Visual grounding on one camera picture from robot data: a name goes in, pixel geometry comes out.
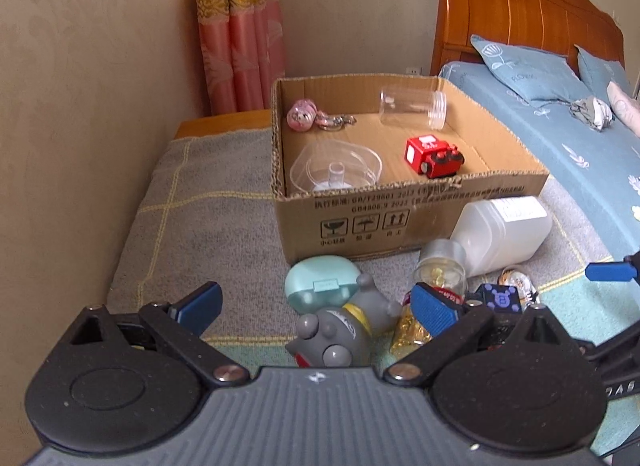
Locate black toy train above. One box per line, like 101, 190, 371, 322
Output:
466, 283, 523, 314

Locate capsule bottle silver cap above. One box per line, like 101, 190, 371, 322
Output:
390, 238, 468, 359

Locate white frosted plastic bottle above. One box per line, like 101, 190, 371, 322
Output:
450, 196, 552, 277

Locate grey hippo toy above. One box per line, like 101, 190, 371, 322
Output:
285, 273, 401, 368

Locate mint green round case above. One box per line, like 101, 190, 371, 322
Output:
284, 255, 361, 314

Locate clear plastic jar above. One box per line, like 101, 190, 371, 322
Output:
378, 85, 448, 131

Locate small round snow globe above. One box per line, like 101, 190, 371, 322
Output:
498, 265, 539, 309

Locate blue floral bed sheet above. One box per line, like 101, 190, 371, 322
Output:
439, 62, 640, 257

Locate grey checked blanket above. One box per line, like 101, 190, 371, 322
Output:
106, 130, 639, 370

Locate grey crumpled cloth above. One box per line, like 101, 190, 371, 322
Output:
570, 96, 614, 132

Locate pink quilt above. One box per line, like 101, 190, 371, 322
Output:
606, 81, 640, 137

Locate brown cardboard box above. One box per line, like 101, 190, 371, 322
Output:
271, 74, 549, 264

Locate clear plastic lid bowl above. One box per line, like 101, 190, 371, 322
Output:
288, 140, 383, 193

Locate blue floral pillow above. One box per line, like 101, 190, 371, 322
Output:
470, 34, 591, 104

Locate wooden bedside table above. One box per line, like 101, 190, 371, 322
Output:
174, 109, 270, 140

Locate wooden bed headboard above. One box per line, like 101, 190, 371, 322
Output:
431, 0, 625, 74

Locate pink satin curtain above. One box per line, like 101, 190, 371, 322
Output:
195, 0, 285, 114

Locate pink keychain charm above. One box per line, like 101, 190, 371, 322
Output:
285, 98, 357, 132

